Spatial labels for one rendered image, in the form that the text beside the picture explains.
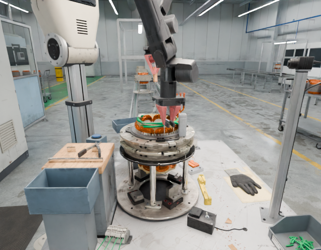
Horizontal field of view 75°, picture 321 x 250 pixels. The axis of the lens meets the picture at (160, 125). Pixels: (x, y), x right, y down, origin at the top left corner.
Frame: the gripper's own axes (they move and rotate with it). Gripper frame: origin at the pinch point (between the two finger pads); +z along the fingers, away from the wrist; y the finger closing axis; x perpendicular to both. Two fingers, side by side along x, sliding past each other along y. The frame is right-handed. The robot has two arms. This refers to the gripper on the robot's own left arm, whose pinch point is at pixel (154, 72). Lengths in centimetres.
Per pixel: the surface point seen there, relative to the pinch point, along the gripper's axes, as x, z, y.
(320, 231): -57, 60, -1
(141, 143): 3.9, 27.9, -8.2
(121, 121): 26.0, 17.5, 29.4
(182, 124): -10.8, 21.5, -0.9
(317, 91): -207, -35, 299
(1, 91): 216, -29, 127
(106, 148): 17.8, 29.8, -8.1
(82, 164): 20.1, 33.9, -20.8
